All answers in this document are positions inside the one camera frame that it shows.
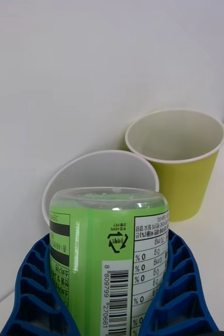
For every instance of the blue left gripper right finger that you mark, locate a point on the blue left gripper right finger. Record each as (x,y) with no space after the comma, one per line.
(185,296)

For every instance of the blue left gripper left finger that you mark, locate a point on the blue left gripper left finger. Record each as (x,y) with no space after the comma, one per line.
(30,296)

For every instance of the green plastic bottle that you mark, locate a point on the green plastic bottle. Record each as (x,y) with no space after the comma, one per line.
(96,249)

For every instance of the yellow-green waste bin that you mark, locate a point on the yellow-green waste bin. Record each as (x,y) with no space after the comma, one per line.
(185,189)

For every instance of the grey waste bin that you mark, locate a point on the grey waste bin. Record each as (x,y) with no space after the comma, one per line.
(96,168)

